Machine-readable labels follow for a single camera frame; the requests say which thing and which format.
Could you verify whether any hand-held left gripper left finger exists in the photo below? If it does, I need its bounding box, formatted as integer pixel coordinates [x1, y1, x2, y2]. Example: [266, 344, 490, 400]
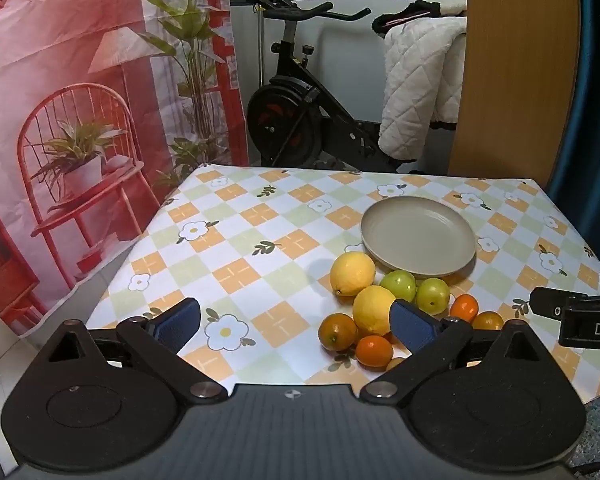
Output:
[39, 298, 229, 404]

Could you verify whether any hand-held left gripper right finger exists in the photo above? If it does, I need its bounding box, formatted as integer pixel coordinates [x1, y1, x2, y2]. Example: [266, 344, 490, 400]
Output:
[361, 299, 549, 406]

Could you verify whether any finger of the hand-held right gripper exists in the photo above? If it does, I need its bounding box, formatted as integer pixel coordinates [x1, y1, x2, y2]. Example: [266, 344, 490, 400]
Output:
[530, 287, 589, 319]

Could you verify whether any green round fruit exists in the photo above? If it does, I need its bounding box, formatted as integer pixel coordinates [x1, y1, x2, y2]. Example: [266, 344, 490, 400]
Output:
[380, 270, 417, 304]
[416, 277, 452, 316]

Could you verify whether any yellow lemon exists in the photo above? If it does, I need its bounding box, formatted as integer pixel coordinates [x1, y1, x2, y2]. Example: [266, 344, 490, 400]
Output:
[330, 252, 377, 297]
[352, 285, 398, 336]

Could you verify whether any bright orange tangerine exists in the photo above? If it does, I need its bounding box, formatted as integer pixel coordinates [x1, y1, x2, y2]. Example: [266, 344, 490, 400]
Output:
[356, 335, 395, 369]
[450, 294, 480, 323]

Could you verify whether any yellow orange tangerine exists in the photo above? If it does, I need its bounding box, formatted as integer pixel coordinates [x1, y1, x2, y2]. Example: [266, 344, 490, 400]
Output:
[472, 311, 505, 332]

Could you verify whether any greenish orange tangerine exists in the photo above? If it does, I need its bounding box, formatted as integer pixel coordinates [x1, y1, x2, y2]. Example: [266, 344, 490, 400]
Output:
[318, 313, 359, 352]

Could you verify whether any beige round plate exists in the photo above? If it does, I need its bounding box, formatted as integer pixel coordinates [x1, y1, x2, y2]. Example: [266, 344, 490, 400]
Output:
[360, 196, 477, 279]

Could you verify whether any checkered floral tablecloth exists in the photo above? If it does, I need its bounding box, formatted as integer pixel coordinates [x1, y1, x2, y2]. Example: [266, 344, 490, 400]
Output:
[87, 162, 600, 406]

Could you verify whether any wooden board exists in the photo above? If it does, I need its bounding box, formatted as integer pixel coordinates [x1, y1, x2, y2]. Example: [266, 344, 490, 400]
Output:
[449, 0, 581, 188]

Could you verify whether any red printed backdrop cloth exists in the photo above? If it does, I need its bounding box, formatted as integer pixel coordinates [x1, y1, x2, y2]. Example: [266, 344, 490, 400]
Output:
[0, 0, 248, 337]

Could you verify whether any white quilted blanket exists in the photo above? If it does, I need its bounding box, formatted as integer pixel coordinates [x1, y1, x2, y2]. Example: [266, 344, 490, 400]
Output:
[378, 15, 468, 162]

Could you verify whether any black exercise bike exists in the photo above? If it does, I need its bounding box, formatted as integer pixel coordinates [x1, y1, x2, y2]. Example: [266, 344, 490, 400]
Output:
[244, 0, 417, 174]

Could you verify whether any black garment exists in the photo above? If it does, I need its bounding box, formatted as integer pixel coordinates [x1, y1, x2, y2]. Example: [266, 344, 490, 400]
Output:
[371, 0, 441, 36]

